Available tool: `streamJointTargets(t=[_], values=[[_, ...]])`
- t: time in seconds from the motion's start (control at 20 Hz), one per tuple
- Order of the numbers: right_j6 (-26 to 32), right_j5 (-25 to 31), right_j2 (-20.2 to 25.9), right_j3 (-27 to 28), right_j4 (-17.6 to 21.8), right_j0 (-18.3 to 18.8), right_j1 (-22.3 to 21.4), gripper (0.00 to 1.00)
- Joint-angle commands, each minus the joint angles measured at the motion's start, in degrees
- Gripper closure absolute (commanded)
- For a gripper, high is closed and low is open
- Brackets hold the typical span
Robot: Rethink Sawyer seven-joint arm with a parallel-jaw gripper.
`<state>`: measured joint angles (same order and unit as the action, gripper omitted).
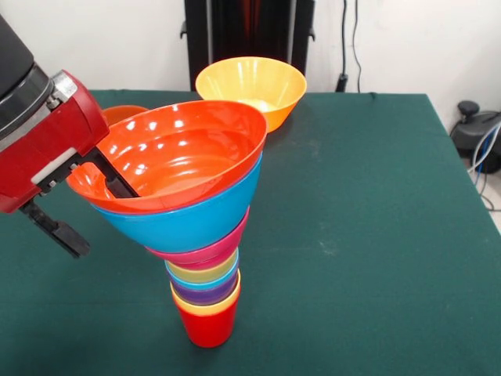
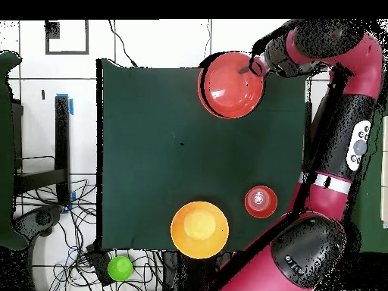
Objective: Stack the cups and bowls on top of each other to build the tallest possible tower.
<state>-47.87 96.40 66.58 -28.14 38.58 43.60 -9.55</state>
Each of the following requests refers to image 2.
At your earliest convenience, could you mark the large shallow orange bowl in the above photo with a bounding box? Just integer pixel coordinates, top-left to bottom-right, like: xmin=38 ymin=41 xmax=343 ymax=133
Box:
xmin=197 ymin=52 xmax=266 ymax=120

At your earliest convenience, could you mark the dark green table cloth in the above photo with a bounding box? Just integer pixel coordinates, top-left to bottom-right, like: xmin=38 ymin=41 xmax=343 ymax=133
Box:
xmin=95 ymin=58 xmax=314 ymax=252

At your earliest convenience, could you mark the small orange bowl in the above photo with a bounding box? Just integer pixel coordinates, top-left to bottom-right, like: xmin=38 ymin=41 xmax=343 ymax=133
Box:
xmin=244 ymin=185 xmax=279 ymax=219

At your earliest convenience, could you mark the large yellow bowl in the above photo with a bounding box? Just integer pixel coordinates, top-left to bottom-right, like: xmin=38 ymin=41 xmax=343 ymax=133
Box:
xmin=170 ymin=201 xmax=230 ymax=260

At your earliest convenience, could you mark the blue tape strip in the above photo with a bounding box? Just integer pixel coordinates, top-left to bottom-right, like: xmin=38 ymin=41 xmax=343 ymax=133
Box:
xmin=56 ymin=92 xmax=74 ymax=117

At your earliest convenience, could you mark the neighbouring green table cloth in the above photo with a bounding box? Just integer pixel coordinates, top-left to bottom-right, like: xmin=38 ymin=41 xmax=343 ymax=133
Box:
xmin=0 ymin=51 xmax=30 ymax=251
xmin=352 ymin=111 xmax=388 ymax=255

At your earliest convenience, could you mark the black square floor marker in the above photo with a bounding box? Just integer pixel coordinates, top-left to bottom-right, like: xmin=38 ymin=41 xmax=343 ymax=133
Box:
xmin=45 ymin=20 xmax=90 ymax=55

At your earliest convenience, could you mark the green cup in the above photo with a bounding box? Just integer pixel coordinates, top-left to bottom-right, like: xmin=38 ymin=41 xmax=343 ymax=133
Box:
xmin=108 ymin=255 xmax=134 ymax=283

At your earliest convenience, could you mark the black stand base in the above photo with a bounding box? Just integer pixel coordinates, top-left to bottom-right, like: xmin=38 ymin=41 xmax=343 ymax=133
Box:
xmin=13 ymin=205 xmax=64 ymax=240

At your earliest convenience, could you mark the thin black floor cable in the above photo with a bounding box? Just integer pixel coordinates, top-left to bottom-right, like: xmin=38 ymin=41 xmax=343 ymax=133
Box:
xmin=108 ymin=20 xmax=137 ymax=68

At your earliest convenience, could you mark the black table frame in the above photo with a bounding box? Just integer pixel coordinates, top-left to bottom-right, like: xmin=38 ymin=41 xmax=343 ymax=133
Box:
xmin=11 ymin=95 xmax=72 ymax=207

